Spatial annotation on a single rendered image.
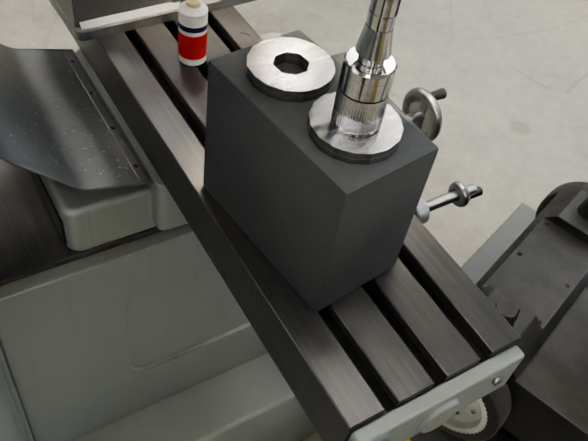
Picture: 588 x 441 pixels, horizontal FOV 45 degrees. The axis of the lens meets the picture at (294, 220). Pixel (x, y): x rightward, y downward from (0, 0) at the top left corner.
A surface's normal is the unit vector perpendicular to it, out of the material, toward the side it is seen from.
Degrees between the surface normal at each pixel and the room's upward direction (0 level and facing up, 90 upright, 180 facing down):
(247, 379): 0
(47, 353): 90
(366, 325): 0
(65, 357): 90
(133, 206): 90
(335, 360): 0
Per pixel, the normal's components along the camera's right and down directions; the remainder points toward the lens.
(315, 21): 0.12, -0.65
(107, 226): 0.51, 0.69
